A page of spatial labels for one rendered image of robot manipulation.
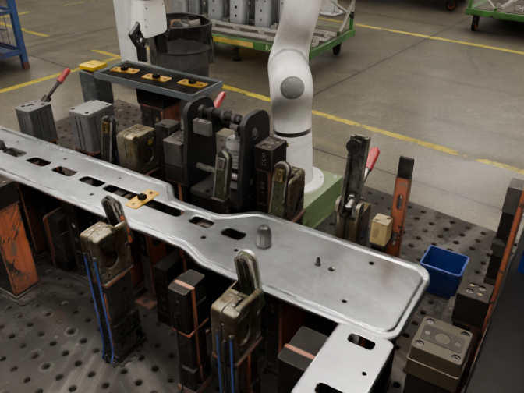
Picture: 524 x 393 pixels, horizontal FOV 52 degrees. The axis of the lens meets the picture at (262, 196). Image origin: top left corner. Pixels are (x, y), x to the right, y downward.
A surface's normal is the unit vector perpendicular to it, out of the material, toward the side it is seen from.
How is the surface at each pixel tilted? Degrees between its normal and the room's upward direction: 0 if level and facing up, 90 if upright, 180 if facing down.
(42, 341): 0
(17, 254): 90
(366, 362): 0
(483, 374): 0
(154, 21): 92
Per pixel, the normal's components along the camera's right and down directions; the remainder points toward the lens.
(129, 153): -0.53, 0.44
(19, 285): 0.85, 0.27
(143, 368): 0.00, -0.86
